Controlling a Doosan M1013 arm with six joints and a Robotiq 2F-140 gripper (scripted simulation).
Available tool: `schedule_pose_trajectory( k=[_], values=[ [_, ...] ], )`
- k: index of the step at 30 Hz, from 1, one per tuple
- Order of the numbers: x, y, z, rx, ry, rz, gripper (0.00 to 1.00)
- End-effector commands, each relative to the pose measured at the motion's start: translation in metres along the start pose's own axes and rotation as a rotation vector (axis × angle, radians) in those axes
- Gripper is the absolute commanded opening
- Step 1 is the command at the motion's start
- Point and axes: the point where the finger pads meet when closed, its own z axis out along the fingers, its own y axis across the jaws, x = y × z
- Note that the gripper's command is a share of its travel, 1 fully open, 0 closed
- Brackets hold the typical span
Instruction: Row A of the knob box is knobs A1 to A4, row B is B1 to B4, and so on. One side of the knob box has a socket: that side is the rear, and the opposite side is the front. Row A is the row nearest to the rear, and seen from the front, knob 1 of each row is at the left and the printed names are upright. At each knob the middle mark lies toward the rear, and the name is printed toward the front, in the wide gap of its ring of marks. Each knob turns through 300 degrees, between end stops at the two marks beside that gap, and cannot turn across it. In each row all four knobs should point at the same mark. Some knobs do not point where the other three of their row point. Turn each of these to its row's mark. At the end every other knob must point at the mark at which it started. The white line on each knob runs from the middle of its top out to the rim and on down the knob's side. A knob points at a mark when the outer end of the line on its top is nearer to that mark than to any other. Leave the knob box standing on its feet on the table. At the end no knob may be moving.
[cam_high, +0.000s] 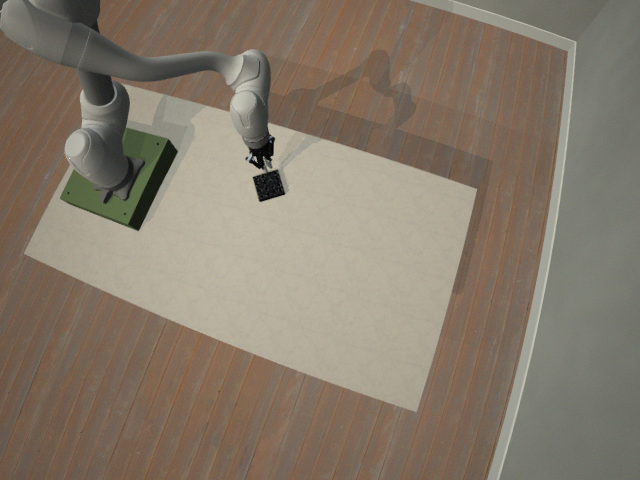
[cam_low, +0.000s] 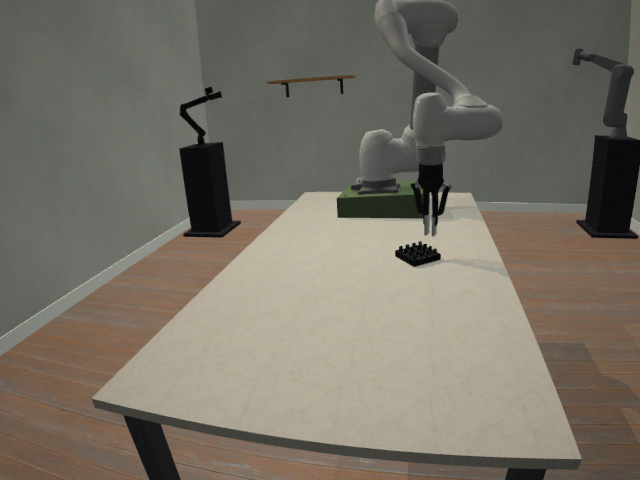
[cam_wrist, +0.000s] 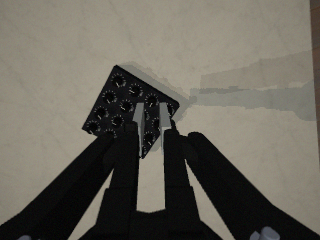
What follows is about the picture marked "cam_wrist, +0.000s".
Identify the black knob box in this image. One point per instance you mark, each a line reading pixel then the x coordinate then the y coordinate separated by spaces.
pixel 117 102

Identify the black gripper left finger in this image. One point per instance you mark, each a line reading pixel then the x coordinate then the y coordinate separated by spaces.
pixel 56 211

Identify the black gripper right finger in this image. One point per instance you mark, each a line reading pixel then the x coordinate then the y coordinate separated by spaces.
pixel 246 212

